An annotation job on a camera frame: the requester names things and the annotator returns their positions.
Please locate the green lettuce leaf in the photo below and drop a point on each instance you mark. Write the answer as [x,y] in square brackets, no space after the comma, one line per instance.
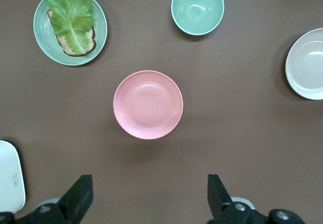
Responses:
[70,19]

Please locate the green shallow plate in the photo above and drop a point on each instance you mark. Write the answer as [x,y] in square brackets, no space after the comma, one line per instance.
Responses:
[43,40]

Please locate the green deep bowl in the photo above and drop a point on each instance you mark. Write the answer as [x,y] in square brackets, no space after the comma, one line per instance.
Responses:
[197,8]

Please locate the brown table cloth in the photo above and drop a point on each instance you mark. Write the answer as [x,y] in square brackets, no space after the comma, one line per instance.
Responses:
[227,113]

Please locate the toasted bread slice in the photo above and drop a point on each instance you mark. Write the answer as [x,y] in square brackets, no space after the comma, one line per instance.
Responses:
[88,38]

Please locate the pink shallow plate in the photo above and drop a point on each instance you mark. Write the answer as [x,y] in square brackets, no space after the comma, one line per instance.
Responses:
[148,104]

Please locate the beige shallow plate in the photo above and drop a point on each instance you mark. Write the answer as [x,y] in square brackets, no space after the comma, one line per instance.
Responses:
[308,65]

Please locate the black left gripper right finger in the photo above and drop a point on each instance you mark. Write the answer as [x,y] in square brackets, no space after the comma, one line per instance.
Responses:
[219,198]

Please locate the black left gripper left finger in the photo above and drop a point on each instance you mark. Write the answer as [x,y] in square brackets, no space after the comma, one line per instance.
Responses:
[75,198]

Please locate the white rounded appliance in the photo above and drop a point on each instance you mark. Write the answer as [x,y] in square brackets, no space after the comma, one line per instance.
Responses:
[10,176]

